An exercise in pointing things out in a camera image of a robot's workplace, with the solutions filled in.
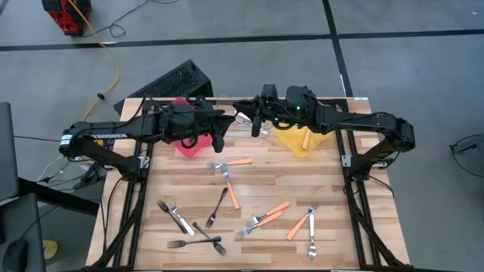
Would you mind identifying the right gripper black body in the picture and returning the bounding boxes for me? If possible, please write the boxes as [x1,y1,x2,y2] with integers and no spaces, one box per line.
[261,85,317,129]

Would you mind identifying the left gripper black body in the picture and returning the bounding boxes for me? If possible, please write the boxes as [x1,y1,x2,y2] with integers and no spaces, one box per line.
[164,100,219,147]

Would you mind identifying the black metal fork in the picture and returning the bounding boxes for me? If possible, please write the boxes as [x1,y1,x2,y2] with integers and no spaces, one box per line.
[166,236,222,249]
[204,187,229,229]
[156,199,189,235]
[191,221,228,257]

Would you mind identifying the clear plastic bin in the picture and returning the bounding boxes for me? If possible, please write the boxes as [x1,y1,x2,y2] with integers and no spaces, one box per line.
[214,96,275,139]

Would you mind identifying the pink plastic bin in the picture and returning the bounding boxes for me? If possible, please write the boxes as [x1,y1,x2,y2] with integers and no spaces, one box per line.
[166,96,215,159]

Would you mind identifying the yellow plastic bin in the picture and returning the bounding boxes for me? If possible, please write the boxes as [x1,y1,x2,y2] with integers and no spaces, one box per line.
[275,120,336,159]

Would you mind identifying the black floor stand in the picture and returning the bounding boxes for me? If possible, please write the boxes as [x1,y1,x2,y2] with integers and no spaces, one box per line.
[73,165,109,190]

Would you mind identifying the black floor beam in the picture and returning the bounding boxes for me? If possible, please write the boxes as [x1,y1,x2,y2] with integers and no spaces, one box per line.
[17,176,101,217]

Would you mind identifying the red and black case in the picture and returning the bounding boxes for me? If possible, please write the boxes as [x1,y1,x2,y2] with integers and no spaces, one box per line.
[40,0,92,37]

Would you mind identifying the grey panel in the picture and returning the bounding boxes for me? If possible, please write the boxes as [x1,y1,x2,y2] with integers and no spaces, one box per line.
[0,100,20,203]

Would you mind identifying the yellow disc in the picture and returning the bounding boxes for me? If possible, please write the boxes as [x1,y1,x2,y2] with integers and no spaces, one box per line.
[42,239,59,261]

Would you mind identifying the dark grey side table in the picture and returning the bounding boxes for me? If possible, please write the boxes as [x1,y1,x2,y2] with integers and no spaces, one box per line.
[0,192,47,272]

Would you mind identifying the black computer mouse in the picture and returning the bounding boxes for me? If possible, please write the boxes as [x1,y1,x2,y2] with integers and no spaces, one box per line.
[2,238,30,272]

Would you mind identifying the yellow cable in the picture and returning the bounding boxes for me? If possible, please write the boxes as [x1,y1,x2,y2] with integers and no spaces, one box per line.
[67,0,121,131]

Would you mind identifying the black floor cable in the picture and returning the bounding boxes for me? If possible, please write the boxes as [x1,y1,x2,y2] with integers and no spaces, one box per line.
[81,0,181,39]

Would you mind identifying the black aluminium table frame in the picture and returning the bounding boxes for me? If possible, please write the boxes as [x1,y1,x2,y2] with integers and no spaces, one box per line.
[88,97,411,272]

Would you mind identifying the white cable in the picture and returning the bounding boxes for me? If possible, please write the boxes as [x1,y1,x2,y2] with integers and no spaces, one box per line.
[36,155,68,185]

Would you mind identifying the black cable loop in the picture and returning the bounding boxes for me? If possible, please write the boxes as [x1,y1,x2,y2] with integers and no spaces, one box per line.
[448,132,484,179]

